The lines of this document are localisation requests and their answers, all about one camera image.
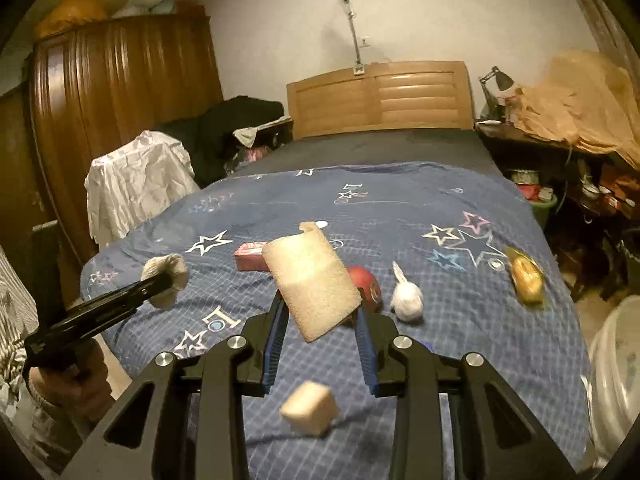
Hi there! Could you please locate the white grey garment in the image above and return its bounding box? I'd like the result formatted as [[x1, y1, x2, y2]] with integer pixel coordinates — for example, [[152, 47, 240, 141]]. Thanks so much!
[[231, 119, 293, 148]]

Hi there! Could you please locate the small red box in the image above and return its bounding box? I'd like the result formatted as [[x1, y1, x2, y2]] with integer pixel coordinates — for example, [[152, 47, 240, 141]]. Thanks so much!
[[234, 242, 268, 272]]

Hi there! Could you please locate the green plastic basin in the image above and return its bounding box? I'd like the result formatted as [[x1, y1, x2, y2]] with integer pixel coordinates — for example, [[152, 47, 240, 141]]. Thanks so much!
[[530, 192, 558, 228]]

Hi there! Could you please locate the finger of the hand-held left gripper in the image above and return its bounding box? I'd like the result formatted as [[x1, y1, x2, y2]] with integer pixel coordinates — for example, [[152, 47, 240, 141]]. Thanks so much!
[[65, 274, 173, 333]]

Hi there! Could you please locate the wall cable duct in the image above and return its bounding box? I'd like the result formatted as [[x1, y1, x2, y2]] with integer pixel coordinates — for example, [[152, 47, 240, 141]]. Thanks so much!
[[320, 0, 371, 77]]

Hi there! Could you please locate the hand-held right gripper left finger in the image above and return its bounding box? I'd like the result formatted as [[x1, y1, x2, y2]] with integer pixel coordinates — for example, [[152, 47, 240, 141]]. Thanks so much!
[[60, 289, 291, 480]]

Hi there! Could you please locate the wooden headboard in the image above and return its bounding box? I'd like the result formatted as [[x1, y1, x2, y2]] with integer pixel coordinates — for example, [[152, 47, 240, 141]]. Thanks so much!
[[286, 61, 474, 140]]

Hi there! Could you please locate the large brown paper bag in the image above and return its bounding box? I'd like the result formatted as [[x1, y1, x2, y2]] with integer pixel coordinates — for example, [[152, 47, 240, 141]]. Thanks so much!
[[515, 50, 640, 168]]

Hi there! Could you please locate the white plastic bin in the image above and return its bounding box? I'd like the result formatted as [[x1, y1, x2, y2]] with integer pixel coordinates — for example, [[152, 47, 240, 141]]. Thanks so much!
[[587, 296, 640, 466]]

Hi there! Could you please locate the white crumpled cloth cover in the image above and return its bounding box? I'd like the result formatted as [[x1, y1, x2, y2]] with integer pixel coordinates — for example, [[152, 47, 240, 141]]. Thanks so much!
[[85, 130, 201, 248]]

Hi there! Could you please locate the black clothing pile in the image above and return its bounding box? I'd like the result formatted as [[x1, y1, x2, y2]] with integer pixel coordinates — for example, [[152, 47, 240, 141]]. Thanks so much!
[[155, 96, 286, 186]]

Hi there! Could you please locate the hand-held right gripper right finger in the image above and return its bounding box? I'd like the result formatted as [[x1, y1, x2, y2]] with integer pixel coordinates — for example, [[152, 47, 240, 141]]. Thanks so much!
[[352, 309, 582, 480]]

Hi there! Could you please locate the bread in clear wrapper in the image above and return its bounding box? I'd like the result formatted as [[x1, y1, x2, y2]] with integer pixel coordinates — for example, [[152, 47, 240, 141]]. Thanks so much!
[[504, 246, 547, 307]]

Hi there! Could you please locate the brown wooden wardrobe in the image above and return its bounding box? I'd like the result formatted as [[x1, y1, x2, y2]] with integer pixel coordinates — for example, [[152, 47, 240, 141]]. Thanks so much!
[[0, 12, 224, 261]]

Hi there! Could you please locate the blue star printed blanket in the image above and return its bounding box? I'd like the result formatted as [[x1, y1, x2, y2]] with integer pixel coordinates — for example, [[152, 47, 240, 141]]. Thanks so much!
[[80, 161, 593, 480]]

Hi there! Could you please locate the orange bag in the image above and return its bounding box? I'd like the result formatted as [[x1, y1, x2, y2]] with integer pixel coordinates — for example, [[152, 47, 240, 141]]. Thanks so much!
[[36, 0, 108, 38]]

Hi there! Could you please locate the person's left hand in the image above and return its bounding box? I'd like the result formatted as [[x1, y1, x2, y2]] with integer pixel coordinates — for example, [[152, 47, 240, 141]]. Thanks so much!
[[27, 345, 113, 423]]

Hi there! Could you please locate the beige sponge cube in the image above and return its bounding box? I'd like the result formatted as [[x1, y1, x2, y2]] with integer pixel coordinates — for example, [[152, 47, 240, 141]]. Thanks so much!
[[279, 381, 340, 437]]

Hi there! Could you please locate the white pillows bundle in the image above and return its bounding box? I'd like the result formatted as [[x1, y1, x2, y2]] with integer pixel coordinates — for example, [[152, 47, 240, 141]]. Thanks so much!
[[112, 0, 178, 18]]

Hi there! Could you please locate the white rag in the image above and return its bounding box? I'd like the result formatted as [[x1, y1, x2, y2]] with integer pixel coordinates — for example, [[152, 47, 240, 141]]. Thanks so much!
[[141, 254, 190, 308]]

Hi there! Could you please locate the red apple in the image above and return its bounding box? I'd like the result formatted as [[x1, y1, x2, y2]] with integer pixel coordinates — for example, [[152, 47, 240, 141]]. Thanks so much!
[[347, 266, 383, 311]]

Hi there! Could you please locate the beige loofah pad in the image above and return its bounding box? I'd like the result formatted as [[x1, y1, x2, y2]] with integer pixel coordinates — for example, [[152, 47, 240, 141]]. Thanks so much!
[[261, 221, 362, 345]]

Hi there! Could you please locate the beige curtain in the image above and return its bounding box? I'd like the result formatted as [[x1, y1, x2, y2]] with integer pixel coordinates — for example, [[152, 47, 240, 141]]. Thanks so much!
[[562, 0, 640, 106]]

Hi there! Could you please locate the black desk lamp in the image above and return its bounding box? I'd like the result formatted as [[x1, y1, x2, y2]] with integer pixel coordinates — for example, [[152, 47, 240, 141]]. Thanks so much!
[[478, 66, 516, 121]]

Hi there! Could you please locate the person's left forearm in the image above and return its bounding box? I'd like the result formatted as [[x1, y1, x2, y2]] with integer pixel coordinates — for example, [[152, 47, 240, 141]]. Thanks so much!
[[0, 395, 101, 480]]

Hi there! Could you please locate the white crumpled tissue ball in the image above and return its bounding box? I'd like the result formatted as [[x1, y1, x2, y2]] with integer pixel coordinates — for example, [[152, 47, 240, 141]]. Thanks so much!
[[390, 261, 426, 322]]

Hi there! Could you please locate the dark grey mattress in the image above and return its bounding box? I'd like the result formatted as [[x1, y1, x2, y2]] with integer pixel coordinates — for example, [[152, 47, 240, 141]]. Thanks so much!
[[232, 130, 506, 181]]

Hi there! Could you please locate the dark wooden desk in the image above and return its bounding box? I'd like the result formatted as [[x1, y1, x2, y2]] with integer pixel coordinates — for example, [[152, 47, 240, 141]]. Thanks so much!
[[475, 120, 640, 221]]

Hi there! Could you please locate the pink printed bag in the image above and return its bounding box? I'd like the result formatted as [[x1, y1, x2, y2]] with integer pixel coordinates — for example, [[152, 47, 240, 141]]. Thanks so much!
[[235, 145, 273, 163]]

